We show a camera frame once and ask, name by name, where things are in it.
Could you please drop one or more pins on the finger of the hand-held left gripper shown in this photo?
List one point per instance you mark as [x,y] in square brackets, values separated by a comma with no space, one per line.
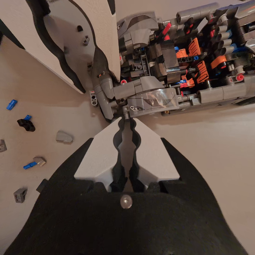
[18,16]
[103,25]

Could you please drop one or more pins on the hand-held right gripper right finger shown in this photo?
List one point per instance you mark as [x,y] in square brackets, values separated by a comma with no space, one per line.
[157,159]

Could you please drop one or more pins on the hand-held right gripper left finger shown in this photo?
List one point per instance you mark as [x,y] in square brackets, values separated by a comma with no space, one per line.
[95,159]

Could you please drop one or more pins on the grey curved slope piece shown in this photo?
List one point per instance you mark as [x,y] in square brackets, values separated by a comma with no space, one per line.
[63,137]

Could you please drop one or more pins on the grey lego car model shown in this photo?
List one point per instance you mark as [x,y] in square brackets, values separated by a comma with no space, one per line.
[179,69]

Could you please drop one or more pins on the grey lego slope tile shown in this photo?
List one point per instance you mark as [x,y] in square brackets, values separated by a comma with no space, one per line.
[40,161]

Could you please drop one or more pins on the black flat lego liftarm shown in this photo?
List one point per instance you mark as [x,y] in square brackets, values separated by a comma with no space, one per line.
[40,186]

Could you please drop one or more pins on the blue lego pin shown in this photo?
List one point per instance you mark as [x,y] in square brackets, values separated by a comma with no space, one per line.
[29,165]
[27,117]
[11,104]

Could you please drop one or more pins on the black angled lego connector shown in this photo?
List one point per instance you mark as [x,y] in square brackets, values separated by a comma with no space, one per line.
[27,125]

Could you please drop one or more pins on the dark grey axle bush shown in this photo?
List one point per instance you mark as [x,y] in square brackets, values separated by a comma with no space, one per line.
[85,40]

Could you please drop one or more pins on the grey studded slope piece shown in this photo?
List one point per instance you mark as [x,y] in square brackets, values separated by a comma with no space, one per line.
[20,195]

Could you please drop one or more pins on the grey lego bracket piece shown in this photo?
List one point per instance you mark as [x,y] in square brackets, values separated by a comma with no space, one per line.
[2,145]

